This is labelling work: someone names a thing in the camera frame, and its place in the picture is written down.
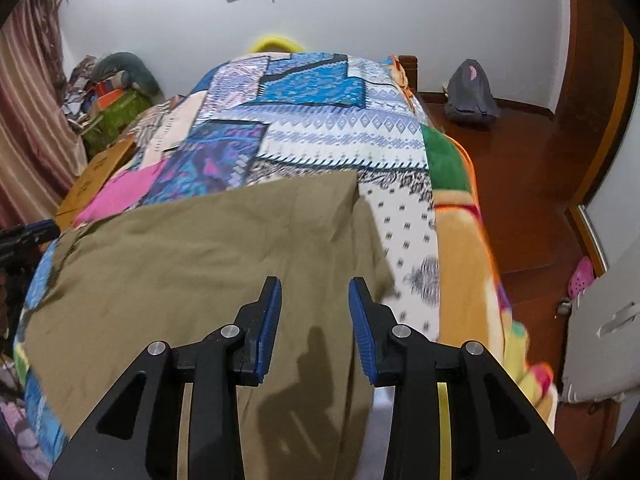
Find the grey backpack on floor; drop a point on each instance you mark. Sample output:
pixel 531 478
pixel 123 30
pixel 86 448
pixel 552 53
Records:
pixel 468 96

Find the pink folded garment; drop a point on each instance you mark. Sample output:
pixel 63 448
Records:
pixel 120 193

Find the orange fleece blanket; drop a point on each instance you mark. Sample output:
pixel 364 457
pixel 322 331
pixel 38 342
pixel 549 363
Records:
pixel 473 302

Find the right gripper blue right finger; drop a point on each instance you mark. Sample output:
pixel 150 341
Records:
pixel 457 413

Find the brown wooden door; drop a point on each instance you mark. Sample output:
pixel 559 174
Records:
pixel 598 88

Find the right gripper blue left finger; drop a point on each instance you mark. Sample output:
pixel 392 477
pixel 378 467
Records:
pixel 133 432

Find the clutter pile of papers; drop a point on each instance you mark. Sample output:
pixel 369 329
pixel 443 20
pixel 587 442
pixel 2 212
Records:
pixel 87 94

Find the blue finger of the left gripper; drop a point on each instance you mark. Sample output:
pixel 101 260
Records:
pixel 15 241

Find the striped orange bedsheet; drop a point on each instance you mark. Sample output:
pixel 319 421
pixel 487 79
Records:
pixel 177 114

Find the olive green shorts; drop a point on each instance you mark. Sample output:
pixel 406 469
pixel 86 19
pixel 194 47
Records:
pixel 177 271

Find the wooden lap desk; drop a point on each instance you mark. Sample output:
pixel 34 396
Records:
pixel 92 179

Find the white appliance with stickers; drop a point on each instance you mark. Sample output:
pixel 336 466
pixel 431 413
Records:
pixel 602 351

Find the striped red gold curtain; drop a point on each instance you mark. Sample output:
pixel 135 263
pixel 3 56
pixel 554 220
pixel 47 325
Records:
pixel 41 156

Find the yellow curved headboard cushion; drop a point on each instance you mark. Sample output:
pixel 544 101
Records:
pixel 275 43

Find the pink slipper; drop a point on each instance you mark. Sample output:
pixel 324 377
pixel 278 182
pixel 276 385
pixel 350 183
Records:
pixel 582 277

